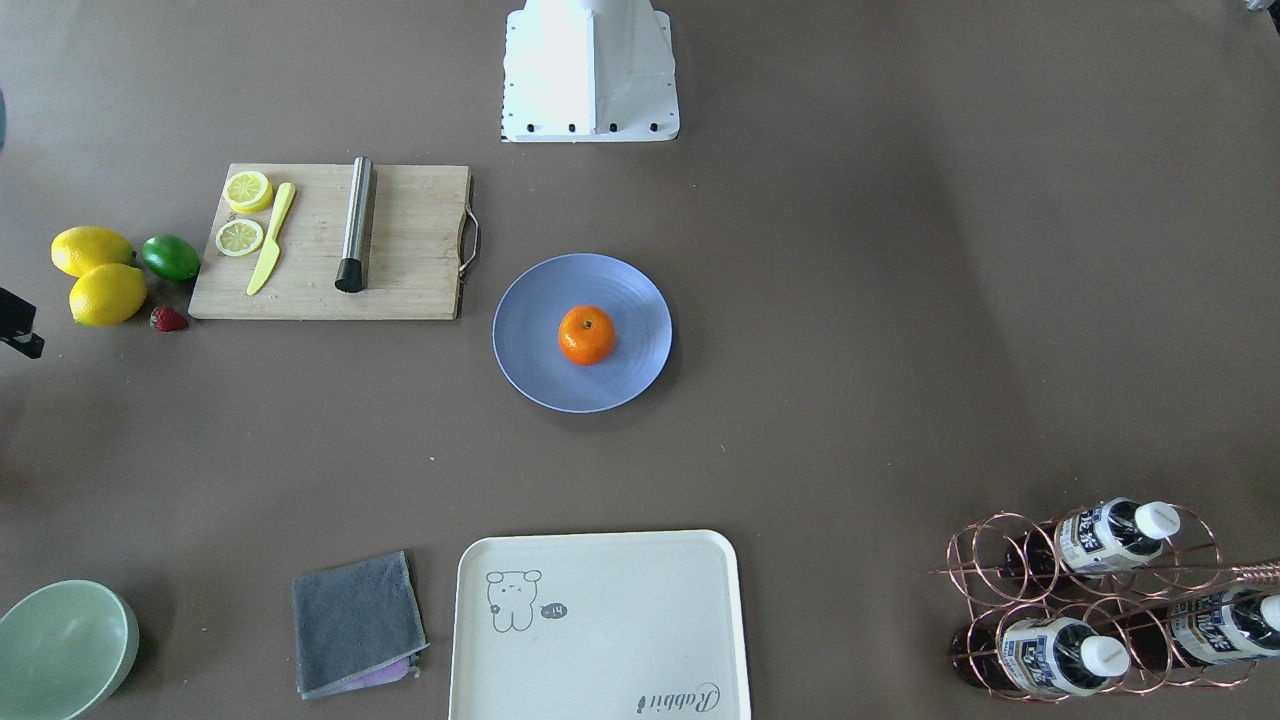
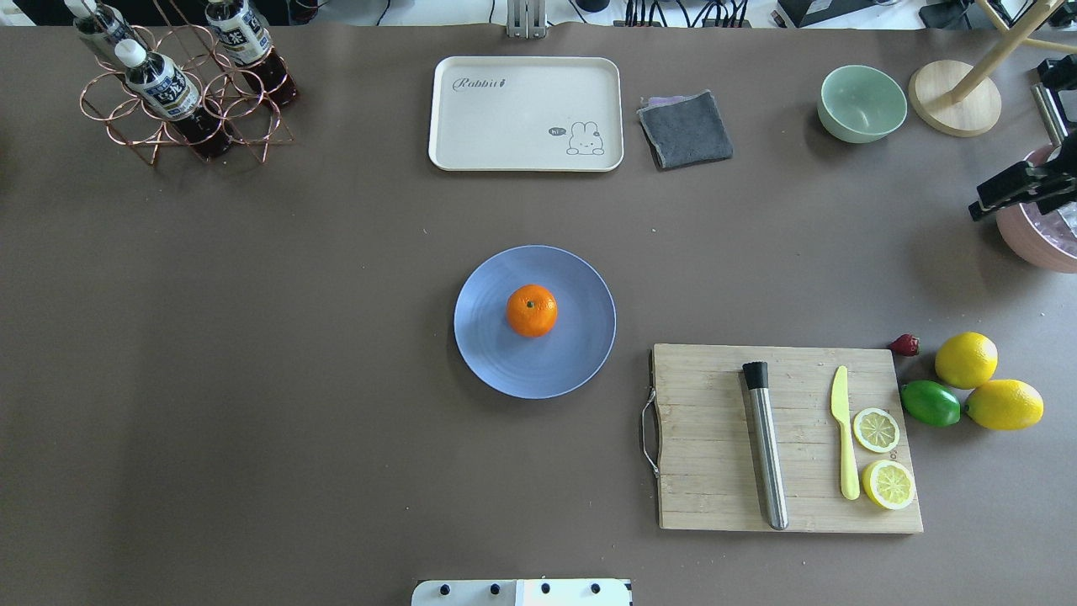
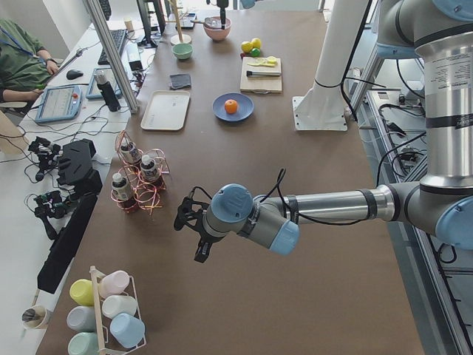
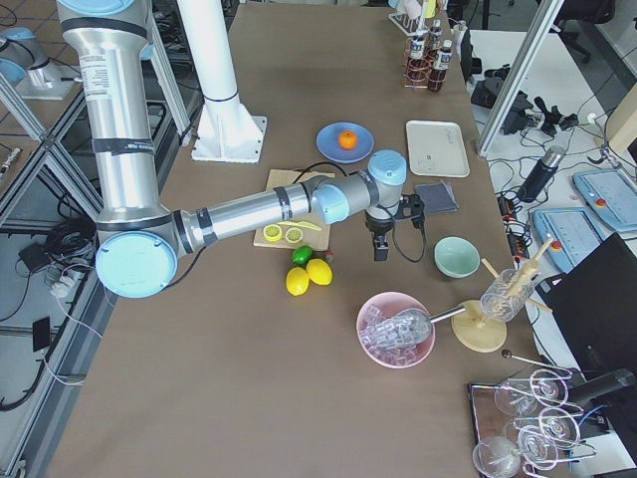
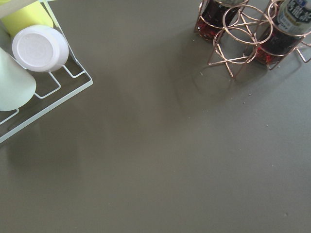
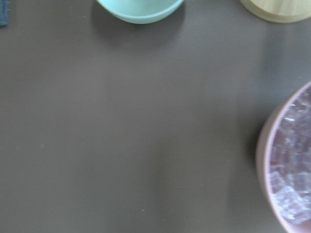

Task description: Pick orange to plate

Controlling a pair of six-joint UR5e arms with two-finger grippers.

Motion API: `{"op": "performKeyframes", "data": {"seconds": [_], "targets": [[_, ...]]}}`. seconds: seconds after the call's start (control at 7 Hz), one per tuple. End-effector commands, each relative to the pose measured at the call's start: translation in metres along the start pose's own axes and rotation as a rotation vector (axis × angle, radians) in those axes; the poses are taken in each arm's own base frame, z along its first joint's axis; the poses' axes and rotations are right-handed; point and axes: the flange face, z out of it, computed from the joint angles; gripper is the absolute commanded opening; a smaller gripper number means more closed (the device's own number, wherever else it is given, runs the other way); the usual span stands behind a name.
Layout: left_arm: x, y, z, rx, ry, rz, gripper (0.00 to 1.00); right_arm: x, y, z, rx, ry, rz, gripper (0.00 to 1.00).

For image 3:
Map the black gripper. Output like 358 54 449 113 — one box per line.
174 188 213 263

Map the orange fruit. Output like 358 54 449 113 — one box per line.
224 99 239 115

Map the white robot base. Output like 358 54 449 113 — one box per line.
293 0 371 132

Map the blue round plate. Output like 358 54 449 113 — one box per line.
212 92 254 123

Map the tea bottle left rear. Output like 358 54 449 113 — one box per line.
140 155 163 187

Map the tea bottle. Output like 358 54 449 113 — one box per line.
120 141 141 166
112 172 138 213
140 155 163 187

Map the pink cup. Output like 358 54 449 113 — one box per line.
98 270 129 298

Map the tea bottle front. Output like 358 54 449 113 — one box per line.
112 172 138 213

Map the white cup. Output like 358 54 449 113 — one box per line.
102 295 137 319

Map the blue cup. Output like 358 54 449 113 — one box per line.
110 313 146 348

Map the white cup rack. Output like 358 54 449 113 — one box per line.
89 266 148 355

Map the tea bottle right rear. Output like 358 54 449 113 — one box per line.
120 141 141 166

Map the yellow cup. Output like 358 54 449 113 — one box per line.
69 279 94 306

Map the grey cup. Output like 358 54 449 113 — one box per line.
67 305 96 332

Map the cream rabbit tray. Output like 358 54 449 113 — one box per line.
140 90 190 131

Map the green cup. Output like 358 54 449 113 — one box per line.
67 332 98 355

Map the grey folded cloth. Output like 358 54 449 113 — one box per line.
170 73 191 89

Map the steel muddler black tip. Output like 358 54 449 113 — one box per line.
246 70 282 78

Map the black thermos bottle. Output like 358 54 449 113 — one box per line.
94 70 121 112

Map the wooden cutting board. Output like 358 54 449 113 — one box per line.
239 57 282 93

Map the teach pendant far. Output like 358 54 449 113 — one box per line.
86 67 122 101

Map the teach pendant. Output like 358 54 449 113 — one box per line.
86 67 122 101
35 85 82 123

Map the green bowl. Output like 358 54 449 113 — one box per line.
172 43 193 60

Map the green lime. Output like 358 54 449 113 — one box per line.
250 48 261 57

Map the teach pendant near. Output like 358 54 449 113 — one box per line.
35 85 82 123

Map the yellow lemon lower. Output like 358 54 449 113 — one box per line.
240 41 253 53

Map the yellow lemon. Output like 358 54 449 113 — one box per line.
251 38 262 49
240 41 253 53

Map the wooden cup stand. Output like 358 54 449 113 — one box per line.
166 0 192 45

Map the yellow lemon upper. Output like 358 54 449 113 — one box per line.
251 38 262 49

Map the black computer mouse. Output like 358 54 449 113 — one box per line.
66 70 84 80

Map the pink ice bowl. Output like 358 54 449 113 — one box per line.
203 18 231 41

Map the steel ice scoop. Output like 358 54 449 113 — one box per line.
192 17 222 29

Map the black keyboard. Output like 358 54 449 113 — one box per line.
97 28 129 66

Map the seated person green shirt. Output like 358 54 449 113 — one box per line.
1 18 59 103

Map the copper wire bottle rack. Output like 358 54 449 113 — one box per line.
110 131 170 214

